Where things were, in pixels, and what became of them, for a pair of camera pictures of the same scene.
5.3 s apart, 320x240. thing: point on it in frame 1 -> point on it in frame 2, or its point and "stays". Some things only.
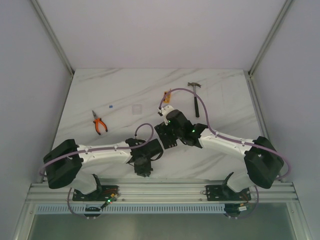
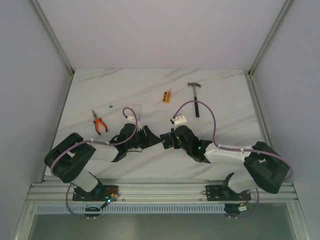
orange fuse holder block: (167, 99) stays
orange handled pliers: (96, 120) stays
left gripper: (143, 169) -> (144, 137)
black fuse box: (169, 141) stays
